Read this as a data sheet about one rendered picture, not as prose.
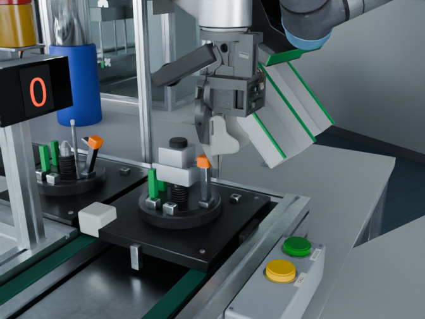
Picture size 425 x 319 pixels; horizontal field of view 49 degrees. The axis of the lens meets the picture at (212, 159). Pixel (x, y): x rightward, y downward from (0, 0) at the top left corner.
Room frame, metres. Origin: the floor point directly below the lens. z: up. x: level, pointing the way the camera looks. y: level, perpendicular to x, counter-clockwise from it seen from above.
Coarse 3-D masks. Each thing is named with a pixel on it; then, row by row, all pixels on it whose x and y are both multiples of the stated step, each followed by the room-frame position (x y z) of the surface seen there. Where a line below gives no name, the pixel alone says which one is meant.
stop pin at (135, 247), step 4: (132, 244) 0.61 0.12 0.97; (136, 244) 0.61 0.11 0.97; (140, 244) 0.61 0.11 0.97; (132, 248) 0.60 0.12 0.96; (136, 248) 0.60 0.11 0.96; (140, 248) 0.61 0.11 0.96; (132, 252) 0.60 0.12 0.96; (136, 252) 0.60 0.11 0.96; (140, 252) 0.61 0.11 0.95; (132, 256) 0.61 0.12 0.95; (136, 256) 0.60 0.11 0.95; (140, 256) 0.61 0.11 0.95; (132, 260) 0.61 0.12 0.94; (136, 260) 0.60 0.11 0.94; (140, 260) 0.61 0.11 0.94; (132, 264) 0.61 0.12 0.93; (136, 264) 0.60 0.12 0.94; (140, 264) 0.61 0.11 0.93; (136, 268) 0.60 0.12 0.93
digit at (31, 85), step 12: (24, 72) 0.58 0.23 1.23; (36, 72) 0.60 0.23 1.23; (48, 72) 0.61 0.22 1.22; (24, 84) 0.58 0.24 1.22; (36, 84) 0.60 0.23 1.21; (48, 84) 0.61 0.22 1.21; (24, 96) 0.58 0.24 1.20; (36, 96) 0.59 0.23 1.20; (48, 96) 0.61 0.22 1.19; (36, 108) 0.59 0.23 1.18; (48, 108) 0.61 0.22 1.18
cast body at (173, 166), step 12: (168, 144) 0.72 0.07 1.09; (180, 144) 0.71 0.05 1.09; (192, 144) 0.73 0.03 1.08; (168, 156) 0.70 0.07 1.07; (180, 156) 0.69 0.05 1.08; (192, 156) 0.72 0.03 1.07; (156, 168) 0.72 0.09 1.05; (168, 168) 0.70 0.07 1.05; (180, 168) 0.69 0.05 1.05; (192, 168) 0.70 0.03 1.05; (168, 180) 0.70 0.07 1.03; (180, 180) 0.69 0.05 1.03; (192, 180) 0.70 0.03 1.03
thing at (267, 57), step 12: (180, 0) 0.99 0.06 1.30; (192, 0) 0.97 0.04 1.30; (252, 0) 1.04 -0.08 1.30; (192, 12) 0.97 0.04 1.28; (252, 12) 1.04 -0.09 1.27; (264, 12) 1.02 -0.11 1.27; (252, 24) 1.04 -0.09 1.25; (264, 24) 1.02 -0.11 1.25; (264, 36) 1.00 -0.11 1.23; (276, 36) 1.00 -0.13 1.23; (264, 48) 0.94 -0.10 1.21; (276, 48) 0.96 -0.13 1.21; (288, 48) 0.98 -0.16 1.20; (264, 60) 0.87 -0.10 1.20; (276, 60) 0.89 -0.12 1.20; (288, 60) 0.93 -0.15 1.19
